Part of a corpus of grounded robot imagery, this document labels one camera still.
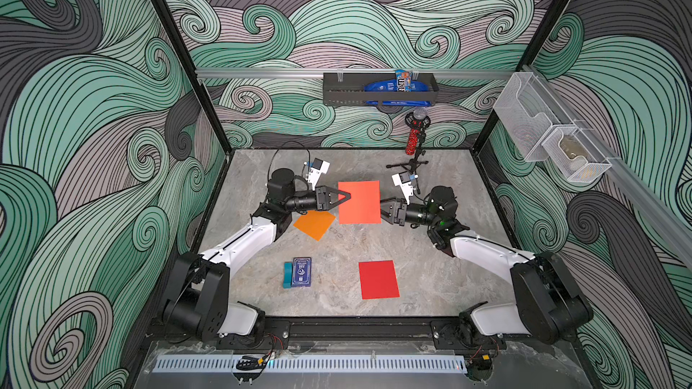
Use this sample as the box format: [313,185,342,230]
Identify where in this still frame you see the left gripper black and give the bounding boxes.
[282,188,347,215]

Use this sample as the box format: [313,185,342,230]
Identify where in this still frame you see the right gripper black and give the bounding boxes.
[373,194,442,229]

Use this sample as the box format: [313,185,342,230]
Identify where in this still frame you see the red square paper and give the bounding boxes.
[359,260,400,300]
[338,181,381,225]

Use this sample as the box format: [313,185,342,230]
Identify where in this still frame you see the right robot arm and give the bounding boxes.
[380,185,594,346]

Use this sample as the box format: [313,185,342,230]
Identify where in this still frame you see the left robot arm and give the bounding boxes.
[158,169,351,343]

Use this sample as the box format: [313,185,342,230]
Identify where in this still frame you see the orange square paper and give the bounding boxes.
[294,211,336,241]

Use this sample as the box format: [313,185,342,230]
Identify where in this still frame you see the black mini tripod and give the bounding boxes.
[386,142,428,198]

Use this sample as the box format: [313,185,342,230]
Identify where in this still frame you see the teal small block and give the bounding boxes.
[282,262,293,289]

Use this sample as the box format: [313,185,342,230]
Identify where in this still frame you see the blue card box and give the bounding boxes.
[291,257,312,287]

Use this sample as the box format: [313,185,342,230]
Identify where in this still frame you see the blue snack package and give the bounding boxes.
[363,70,430,92]

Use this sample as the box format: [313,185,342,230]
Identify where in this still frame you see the clear plastic bin large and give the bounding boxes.
[494,72,557,162]

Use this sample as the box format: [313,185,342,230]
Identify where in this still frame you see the clear plastic bin small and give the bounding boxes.
[542,125,612,184]

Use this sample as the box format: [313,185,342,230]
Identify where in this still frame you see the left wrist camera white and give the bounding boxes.
[302,158,330,191]

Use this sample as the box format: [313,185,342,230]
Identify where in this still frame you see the black wall shelf basket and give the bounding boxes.
[323,71,440,107]

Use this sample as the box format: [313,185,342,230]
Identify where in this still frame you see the black front base frame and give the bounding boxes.
[145,315,574,351]

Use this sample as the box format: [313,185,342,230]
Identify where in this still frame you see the aluminium rail back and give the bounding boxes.
[196,67,514,80]

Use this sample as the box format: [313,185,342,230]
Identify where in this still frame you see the aluminium rail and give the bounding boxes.
[521,65,691,268]
[196,67,514,80]

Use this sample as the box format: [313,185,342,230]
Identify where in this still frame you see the white slotted cable duct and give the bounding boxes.
[152,354,468,375]

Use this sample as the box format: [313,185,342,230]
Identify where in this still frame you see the aluminium rail right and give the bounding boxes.
[521,65,691,268]

